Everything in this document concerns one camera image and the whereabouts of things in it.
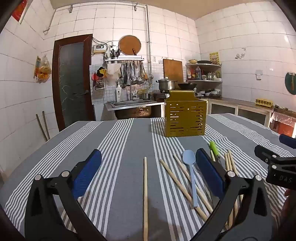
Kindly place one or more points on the brown door with frosted glass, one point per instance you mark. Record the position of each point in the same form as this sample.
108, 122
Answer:
71, 81

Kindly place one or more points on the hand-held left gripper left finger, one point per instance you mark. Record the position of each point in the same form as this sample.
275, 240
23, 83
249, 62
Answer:
89, 166

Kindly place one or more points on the yellow egg carton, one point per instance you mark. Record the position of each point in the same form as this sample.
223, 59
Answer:
264, 103

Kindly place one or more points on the round wooden board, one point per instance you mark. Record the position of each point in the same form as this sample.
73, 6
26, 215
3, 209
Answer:
130, 45

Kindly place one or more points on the rack of hanging kitchen utensils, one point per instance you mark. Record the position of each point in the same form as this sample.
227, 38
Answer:
131, 71

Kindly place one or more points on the white wall pipe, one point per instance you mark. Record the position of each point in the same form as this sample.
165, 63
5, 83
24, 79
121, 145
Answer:
148, 34

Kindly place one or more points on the stainless steel sink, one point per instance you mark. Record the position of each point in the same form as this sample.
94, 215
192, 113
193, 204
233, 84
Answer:
131, 103

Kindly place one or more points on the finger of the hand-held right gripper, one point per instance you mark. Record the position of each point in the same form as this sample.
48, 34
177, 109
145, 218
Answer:
288, 139
266, 155

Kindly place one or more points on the kitchen counter cabinet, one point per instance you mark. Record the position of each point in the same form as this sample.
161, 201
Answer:
238, 109

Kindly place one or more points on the yellow perforated utensil holder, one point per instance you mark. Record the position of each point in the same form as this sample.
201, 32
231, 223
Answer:
185, 115

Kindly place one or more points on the black wok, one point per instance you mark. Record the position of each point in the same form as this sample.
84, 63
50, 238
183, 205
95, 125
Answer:
186, 85

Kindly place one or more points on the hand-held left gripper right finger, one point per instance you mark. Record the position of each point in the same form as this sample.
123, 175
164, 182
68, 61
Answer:
208, 169

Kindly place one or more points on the pair of leaning sticks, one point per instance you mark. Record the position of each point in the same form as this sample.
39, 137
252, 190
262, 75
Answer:
42, 126

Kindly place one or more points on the red wall hanging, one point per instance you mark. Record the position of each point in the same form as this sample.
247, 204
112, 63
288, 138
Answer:
19, 10

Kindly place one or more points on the gas stove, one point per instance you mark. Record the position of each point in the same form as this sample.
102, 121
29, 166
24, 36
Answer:
161, 95

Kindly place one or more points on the red yellow hanging gloves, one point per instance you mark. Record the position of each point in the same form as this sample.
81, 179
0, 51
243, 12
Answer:
100, 74

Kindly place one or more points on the yellow wall picture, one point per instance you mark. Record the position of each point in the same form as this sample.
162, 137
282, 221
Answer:
214, 58

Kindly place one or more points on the white wall socket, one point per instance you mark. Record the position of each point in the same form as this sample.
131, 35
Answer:
259, 75

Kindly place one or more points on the corner wall shelf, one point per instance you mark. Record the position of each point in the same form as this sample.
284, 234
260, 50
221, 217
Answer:
203, 81

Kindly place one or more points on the white soap bottle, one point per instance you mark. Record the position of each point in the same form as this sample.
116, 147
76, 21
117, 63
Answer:
118, 92

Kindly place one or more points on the steel cooking pot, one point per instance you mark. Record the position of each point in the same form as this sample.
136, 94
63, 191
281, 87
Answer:
166, 85

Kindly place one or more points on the small white wall meter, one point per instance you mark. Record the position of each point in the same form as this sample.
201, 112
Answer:
99, 48

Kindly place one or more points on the orange plastic bag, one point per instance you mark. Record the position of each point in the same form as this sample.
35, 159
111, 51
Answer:
44, 70

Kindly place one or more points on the red foil covered cabinet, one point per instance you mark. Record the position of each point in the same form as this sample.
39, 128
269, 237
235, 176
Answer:
283, 124

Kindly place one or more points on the grey white striped tablecloth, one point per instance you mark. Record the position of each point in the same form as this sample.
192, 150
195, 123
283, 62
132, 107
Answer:
120, 162

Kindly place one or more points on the steel faucet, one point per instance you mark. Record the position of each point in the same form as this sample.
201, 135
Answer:
132, 91

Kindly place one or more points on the round green wall board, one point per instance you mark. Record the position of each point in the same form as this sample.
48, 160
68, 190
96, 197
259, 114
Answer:
291, 83

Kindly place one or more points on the light blue plastic spoon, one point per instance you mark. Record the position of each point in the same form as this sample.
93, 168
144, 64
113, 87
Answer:
189, 157

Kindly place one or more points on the cooking oil bottle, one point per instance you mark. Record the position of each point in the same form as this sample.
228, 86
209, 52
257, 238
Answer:
197, 73

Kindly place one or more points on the rectangular wooden cutting board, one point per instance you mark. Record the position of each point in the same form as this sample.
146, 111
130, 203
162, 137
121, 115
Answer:
173, 69

